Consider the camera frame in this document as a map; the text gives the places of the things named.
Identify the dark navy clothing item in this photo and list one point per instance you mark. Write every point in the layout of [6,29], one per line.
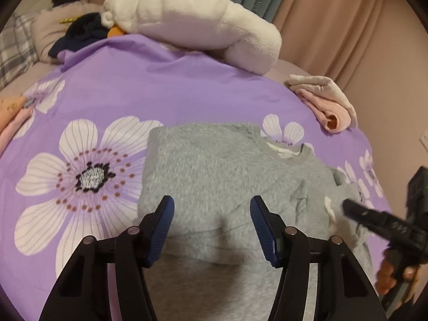
[84,31]

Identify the white fluffy folded blanket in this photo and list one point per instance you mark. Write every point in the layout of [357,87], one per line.
[246,40]

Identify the folded orange pink garment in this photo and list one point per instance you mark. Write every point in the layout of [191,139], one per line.
[13,116]

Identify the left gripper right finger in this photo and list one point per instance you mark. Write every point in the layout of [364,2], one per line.
[343,292]

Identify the grey New York sweatshirt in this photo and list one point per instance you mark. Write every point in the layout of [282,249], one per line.
[212,266]

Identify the purple floral bed sheet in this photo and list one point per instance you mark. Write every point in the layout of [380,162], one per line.
[76,167]

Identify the grey mauve pillow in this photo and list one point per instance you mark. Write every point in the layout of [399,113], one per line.
[51,25]

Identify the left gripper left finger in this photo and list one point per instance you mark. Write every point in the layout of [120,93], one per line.
[81,290]

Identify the white wall power strip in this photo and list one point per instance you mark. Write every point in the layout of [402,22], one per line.
[424,139]

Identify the pink curtain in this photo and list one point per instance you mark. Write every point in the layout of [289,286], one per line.
[326,37]

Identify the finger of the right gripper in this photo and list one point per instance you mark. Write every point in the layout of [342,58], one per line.
[378,222]

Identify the person's right hand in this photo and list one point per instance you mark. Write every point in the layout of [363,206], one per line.
[385,280]

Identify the grey plaid pillow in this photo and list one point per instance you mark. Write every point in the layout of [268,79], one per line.
[18,52]

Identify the folded pink cream garment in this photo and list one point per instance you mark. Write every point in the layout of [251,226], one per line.
[326,100]

